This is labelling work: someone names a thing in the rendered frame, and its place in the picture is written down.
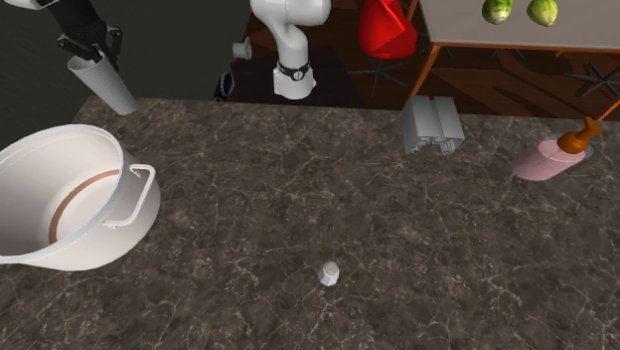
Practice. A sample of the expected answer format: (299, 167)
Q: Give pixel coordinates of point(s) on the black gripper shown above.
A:
(80, 19)

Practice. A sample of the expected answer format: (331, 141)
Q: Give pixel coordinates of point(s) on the white ribbed cup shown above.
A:
(107, 87)

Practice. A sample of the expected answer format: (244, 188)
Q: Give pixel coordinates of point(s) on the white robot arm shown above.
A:
(290, 43)

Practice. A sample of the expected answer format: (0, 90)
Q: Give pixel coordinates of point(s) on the large white pot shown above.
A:
(43, 165)

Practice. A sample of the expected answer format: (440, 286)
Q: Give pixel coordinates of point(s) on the dark robot stand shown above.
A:
(334, 82)

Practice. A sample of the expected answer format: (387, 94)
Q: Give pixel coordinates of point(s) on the red chair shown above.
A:
(385, 29)

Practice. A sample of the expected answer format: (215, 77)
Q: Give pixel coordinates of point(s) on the small white faceted shaker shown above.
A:
(329, 275)

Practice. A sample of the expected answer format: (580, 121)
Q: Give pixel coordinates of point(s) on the white ridged box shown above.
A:
(431, 123)

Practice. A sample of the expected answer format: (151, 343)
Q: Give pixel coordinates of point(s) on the grey table with wooden legs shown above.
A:
(523, 34)

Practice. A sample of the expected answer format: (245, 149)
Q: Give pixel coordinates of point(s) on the pink bottle with orange pump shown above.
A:
(545, 162)

